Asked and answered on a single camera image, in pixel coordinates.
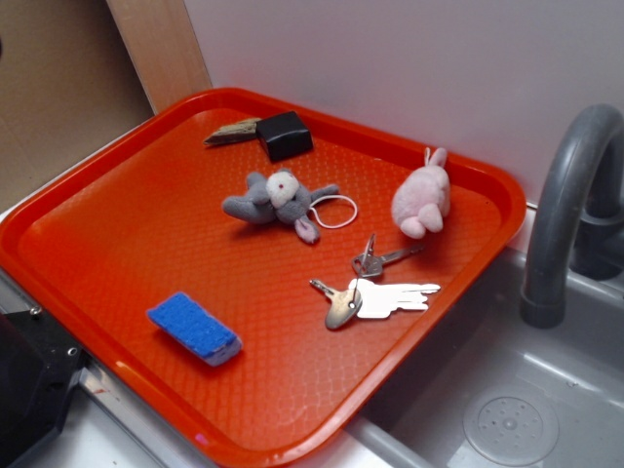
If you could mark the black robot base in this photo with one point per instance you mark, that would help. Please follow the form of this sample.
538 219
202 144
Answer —
40 368

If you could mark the grey plush mouse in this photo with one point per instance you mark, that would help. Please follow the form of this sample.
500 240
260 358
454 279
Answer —
282 197

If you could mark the orange plastic tray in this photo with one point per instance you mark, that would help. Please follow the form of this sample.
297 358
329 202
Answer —
142 220

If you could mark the silver key bunch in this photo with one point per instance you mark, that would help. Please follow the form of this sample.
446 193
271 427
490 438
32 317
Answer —
365 299

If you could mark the black rectangular block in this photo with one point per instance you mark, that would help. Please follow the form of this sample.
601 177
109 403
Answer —
283 136

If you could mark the pink plush bunny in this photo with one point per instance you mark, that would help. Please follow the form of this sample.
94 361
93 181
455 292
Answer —
422 202

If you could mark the brown wood piece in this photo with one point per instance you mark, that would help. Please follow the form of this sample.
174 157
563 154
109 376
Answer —
241 131

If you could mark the blue sponge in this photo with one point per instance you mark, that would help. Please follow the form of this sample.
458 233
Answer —
198 331

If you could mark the grey plastic sink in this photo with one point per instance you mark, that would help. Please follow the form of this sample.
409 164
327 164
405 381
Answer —
484 389

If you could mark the light wooden board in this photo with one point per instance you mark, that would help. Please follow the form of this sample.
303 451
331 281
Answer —
163 48

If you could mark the grey curved faucet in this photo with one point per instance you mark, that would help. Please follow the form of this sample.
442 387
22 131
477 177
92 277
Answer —
578 226

